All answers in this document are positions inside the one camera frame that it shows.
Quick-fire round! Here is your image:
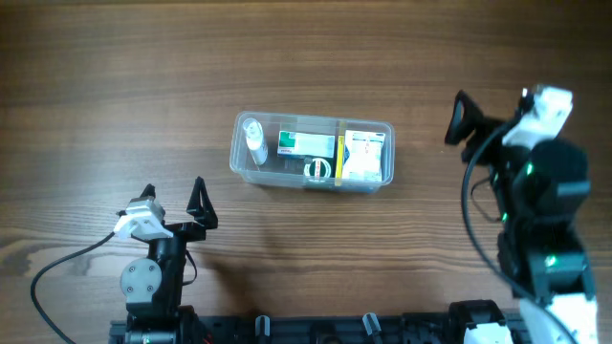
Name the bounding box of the white spray bottle clear cap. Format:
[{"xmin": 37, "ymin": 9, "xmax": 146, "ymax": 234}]
[{"xmin": 243, "ymin": 118, "xmax": 268, "ymax": 165}]

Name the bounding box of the white green medicine box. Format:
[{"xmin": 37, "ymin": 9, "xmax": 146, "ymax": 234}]
[{"xmin": 277, "ymin": 131, "xmax": 336, "ymax": 159}]

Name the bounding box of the white plaster box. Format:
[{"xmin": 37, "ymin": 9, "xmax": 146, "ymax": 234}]
[{"xmin": 342, "ymin": 130, "xmax": 385, "ymax": 183}]

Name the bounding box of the small green square box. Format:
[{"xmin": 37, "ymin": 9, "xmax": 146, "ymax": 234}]
[{"xmin": 303, "ymin": 158, "xmax": 334, "ymax": 183}]

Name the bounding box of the blue VapoDrops lozenge box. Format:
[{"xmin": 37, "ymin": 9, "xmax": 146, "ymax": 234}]
[{"xmin": 335, "ymin": 135, "xmax": 345, "ymax": 187}]

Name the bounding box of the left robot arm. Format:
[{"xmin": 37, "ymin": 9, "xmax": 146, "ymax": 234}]
[{"xmin": 108, "ymin": 177, "xmax": 218, "ymax": 344}]

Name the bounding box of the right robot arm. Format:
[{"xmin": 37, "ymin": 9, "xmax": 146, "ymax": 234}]
[{"xmin": 445, "ymin": 85, "xmax": 599, "ymax": 343}]

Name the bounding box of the clear plastic container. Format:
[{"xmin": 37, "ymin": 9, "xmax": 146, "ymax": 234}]
[{"xmin": 229, "ymin": 111, "xmax": 395, "ymax": 193}]

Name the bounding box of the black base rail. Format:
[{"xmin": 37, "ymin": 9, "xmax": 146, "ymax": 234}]
[{"xmin": 108, "ymin": 310, "xmax": 531, "ymax": 344}]

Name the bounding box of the left black cable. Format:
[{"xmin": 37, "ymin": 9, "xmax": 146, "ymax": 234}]
[{"xmin": 30, "ymin": 231, "xmax": 117, "ymax": 344}]

